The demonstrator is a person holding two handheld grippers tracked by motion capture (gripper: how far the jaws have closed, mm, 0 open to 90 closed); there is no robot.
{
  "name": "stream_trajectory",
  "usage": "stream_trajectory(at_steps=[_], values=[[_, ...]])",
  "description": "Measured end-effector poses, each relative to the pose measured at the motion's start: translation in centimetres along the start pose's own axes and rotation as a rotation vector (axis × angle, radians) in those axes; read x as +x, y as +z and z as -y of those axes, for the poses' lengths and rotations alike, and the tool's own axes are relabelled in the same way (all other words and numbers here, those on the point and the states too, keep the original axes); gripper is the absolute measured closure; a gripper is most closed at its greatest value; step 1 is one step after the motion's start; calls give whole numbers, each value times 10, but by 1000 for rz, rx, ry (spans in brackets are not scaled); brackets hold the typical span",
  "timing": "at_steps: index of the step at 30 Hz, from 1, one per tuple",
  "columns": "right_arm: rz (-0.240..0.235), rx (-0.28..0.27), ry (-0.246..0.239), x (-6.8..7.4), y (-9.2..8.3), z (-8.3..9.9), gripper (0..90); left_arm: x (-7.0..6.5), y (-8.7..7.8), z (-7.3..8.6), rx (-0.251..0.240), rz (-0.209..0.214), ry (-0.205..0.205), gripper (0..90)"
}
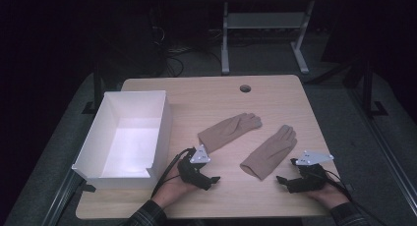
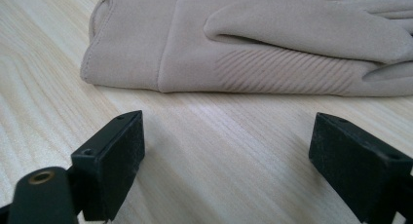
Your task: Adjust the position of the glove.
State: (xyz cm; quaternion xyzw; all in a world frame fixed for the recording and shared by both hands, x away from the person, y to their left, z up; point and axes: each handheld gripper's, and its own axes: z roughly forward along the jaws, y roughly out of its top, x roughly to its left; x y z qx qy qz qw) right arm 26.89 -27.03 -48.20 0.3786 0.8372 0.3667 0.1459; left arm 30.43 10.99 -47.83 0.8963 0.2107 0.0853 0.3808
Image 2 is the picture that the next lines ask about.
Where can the beige fabric glove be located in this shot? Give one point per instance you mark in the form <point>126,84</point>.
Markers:
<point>246,45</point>

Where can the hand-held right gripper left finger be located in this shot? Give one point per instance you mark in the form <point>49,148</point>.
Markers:
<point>108,167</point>

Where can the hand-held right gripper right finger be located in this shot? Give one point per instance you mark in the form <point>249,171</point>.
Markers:
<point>354,164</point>

